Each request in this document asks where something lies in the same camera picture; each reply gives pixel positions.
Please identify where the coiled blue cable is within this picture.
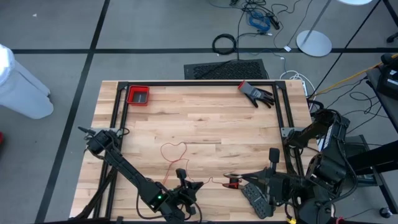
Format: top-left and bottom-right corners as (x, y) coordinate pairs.
(248, 11), (272, 32)

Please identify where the red plastic bin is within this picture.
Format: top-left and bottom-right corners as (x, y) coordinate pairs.
(126, 85), (150, 107)

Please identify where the white power strip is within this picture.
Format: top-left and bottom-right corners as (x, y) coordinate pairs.
(279, 70), (312, 98)

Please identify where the black metal beam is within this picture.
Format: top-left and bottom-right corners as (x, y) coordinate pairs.
(346, 141), (398, 175)

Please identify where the thin black floor cable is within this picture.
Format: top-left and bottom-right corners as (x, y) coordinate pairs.
(234, 4), (243, 62)

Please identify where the black desk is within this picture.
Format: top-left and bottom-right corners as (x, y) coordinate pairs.
(366, 52), (398, 133)

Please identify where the red cord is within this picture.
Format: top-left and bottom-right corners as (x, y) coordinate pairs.
(160, 142), (241, 191)

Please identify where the white floor lamp stand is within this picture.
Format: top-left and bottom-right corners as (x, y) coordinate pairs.
(295, 0), (374, 58)

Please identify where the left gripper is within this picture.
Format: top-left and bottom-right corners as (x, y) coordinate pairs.
(169, 169), (205, 222)

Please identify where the coiled black cable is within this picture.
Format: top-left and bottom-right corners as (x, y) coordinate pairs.
(211, 33), (238, 56)

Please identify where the black rubber floor mat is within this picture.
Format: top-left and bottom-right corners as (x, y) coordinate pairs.
(183, 58), (270, 81)

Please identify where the grey glove with red cuff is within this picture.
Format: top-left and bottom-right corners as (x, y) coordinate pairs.
(238, 80), (276, 109)

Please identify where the silver frame bracket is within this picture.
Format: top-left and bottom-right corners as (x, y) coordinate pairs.
(280, 126), (297, 138)

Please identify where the yellow floor cable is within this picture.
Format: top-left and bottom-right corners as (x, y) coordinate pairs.
(312, 53), (398, 96)

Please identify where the white bin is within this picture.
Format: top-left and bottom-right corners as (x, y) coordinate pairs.
(0, 43), (54, 120)

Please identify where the black plastic cord spool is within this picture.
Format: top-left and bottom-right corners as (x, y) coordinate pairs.
(222, 172), (244, 190)

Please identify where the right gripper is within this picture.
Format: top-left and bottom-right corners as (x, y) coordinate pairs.
(241, 148), (299, 220)

